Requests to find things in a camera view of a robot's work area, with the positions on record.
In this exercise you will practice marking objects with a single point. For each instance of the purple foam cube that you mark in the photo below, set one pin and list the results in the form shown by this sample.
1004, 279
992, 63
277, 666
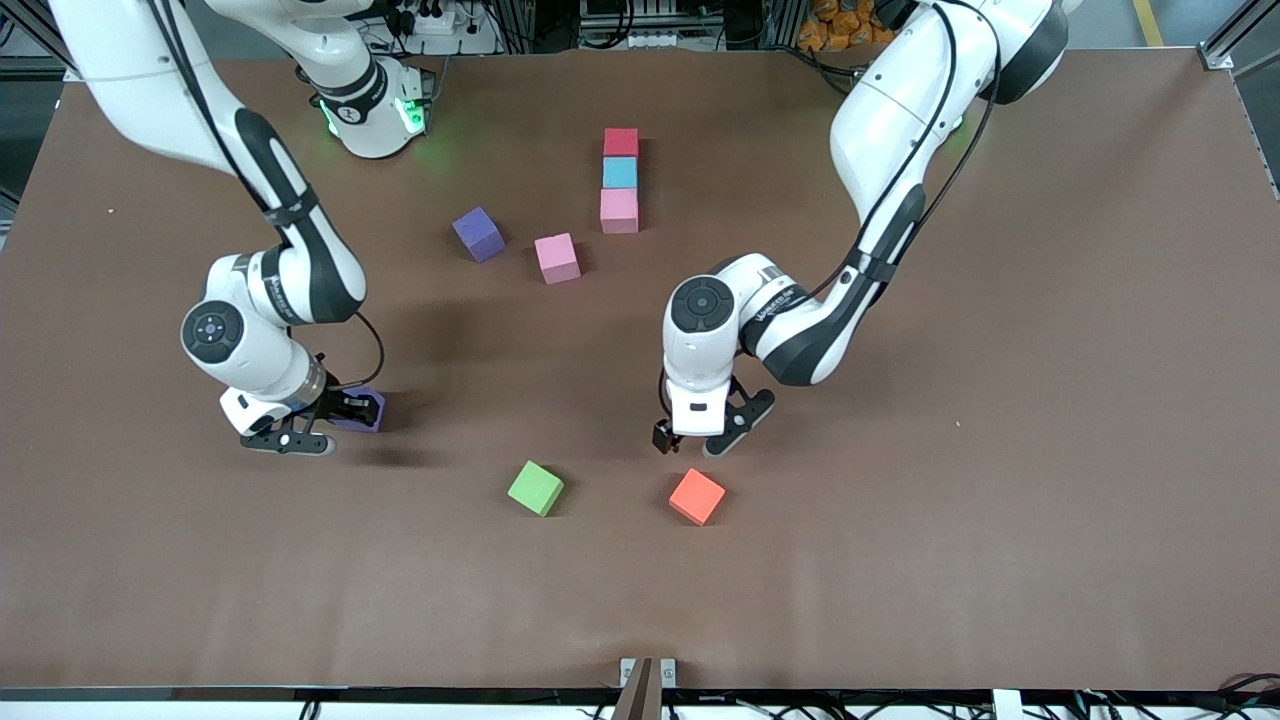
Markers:
368, 415
480, 235

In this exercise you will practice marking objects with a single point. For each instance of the green foam cube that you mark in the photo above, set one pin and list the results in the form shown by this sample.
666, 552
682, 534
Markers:
536, 488

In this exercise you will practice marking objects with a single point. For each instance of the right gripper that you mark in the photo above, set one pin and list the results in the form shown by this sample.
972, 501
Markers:
337, 401

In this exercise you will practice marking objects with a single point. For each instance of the red foam cube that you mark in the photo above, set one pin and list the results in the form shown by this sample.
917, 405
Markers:
621, 142

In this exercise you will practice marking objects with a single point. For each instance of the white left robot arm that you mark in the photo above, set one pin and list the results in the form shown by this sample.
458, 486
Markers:
700, 340

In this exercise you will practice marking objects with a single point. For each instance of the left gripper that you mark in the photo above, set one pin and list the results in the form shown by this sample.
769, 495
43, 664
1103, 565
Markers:
661, 436

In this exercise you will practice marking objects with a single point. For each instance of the pink foam cube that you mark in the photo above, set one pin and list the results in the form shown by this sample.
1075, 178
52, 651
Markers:
557, 257
619, 210

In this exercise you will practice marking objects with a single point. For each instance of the cyan foam cube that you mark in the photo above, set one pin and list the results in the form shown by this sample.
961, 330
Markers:
620, 172

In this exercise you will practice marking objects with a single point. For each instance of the pile of orange objects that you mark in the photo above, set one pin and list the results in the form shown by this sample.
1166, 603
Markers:
840, 22

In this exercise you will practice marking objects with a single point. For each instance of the white power strip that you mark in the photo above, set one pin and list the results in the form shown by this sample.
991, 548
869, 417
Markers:
435, 18
645, 40

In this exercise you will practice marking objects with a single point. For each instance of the aluminium frame corner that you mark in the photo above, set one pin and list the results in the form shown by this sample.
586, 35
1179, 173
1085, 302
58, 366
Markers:
1216, 57
60, 72

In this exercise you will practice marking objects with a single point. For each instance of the orange foam cube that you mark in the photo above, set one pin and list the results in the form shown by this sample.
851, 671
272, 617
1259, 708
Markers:
697, 496

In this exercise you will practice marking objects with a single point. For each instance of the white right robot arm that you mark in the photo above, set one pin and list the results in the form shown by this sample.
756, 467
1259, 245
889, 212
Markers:
240, 350

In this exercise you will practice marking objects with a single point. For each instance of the metal table edge bracket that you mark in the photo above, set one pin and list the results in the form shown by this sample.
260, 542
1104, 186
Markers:
668, 672

